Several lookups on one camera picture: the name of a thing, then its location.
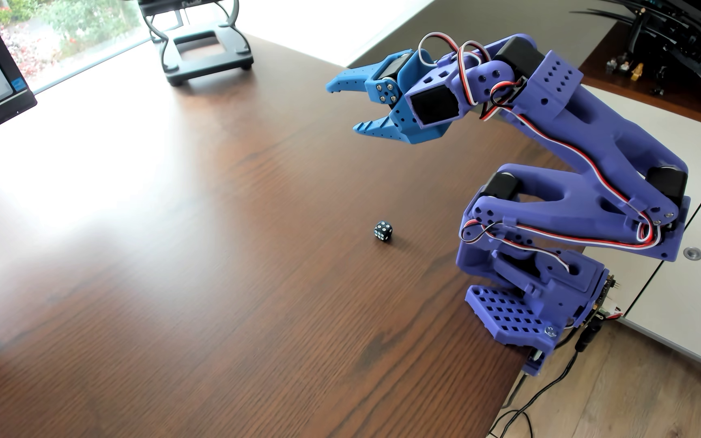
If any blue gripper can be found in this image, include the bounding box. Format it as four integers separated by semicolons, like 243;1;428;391
325;49;446;146

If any purple robot base clamp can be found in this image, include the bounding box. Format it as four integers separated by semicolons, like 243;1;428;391
456;234;610;375

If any black laptop stand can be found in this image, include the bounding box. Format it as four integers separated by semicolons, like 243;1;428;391
138;0;255;86

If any robot controller board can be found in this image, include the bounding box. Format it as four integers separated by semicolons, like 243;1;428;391
594;275;623;321

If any black brick model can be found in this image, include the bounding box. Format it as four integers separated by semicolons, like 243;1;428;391
570;0;701;113

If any red white black servo wire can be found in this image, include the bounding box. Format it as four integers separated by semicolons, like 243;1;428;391
417;32;663;273

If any black power cable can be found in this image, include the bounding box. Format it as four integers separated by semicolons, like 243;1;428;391
484;313;604;438

